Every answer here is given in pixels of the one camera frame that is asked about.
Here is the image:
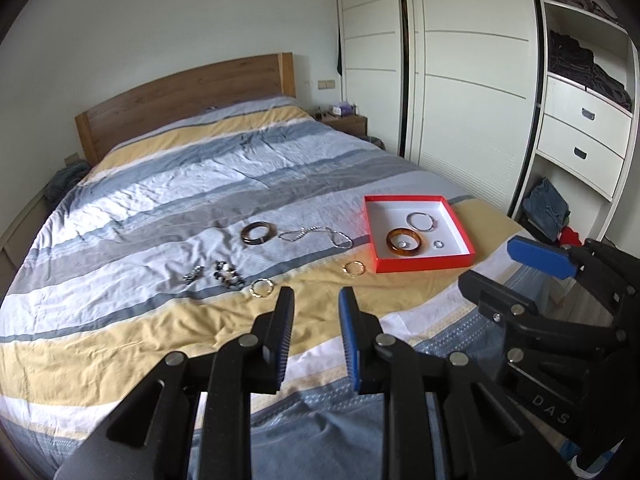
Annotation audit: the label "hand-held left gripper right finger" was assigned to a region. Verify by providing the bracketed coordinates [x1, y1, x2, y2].
[338, 286, 571, 480]

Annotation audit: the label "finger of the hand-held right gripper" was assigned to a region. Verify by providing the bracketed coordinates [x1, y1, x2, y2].
[459, 270, 627, 362]
[506, 236, 640, 321]

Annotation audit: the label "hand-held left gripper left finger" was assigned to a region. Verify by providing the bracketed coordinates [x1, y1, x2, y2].
[55, 286, 296, 480]

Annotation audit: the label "black white beaded bracelet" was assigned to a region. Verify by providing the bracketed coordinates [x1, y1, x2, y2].
[212, 260, 247, 291]

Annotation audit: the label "red jewelry box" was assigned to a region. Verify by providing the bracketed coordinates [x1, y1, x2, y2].
[363, 194, 476, 275]

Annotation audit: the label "dark brown bangle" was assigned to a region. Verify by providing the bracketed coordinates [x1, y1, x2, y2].
[240, 221, 277, 247]

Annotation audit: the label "silver chain necklace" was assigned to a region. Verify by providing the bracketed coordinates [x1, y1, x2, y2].
[278, 225, 354, 250]

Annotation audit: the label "red cloth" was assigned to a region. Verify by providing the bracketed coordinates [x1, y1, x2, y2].
[557, 226, 584, 249]

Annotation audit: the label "blue jeans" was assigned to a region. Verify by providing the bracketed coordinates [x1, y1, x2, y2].
[522, 177, 571, 242]

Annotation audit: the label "amber bangle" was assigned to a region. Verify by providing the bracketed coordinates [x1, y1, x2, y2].
[385, 228, 424, 258]

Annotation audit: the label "white wardrobe drawer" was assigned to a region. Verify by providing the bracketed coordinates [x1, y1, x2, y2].
[536, 114, 626, 197]
[544, 74, 634, 137]

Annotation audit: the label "thin silver bangle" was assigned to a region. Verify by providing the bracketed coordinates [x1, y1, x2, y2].
[405, 211, 437, 233]

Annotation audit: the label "bed with striped duvet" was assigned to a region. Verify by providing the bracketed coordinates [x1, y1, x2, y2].
[0, 95, 568, 480]

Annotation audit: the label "dark grey clothes stack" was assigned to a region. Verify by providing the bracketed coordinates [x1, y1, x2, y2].
[591, 62, 634, 111]

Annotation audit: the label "white wardrobe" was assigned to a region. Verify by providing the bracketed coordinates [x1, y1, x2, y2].
[333, 0, 640, 223]

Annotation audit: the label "dark folded clothes stack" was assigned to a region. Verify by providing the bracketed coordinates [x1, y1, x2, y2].
[547, 30, 597, 79]

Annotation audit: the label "wooden nightstand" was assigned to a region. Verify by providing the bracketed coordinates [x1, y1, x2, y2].
[319, 113, 369, 136]

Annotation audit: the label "wooden headboard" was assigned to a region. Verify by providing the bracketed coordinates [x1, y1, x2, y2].
[75, 52, 297, 168]

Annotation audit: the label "blue grey crumpled cloth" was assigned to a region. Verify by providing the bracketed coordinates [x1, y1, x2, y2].
[42, 160, 92, 204]

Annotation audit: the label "beige low cabinet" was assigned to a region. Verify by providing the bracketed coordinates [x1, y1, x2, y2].
[0, 194, 57, 272]

